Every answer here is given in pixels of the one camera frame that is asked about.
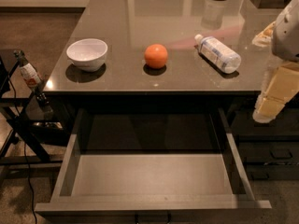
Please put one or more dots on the bottle with white orange label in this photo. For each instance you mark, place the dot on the bottle with white orange label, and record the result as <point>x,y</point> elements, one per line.
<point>33,80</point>

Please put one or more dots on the orange fruit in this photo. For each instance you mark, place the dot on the orange fruit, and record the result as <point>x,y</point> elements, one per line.
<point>156,56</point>

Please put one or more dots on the white bowl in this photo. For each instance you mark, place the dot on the white bowl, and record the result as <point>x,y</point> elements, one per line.
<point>87,54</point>

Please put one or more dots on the black side stand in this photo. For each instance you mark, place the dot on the black side stand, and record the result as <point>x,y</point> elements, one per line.
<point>32,124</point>

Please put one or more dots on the black drawer handle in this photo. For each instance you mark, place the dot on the black drawer handle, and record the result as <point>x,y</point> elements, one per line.
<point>150,218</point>

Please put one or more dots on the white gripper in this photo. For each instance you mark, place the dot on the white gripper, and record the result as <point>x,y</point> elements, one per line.
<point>287,34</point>

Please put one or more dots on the open grey top drawer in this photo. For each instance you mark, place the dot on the open grey top drawer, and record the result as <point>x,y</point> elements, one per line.
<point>172,165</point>

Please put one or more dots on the clear plastic water bottle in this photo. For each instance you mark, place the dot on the clear plastic water bottle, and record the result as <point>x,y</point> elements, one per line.
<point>219,54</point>

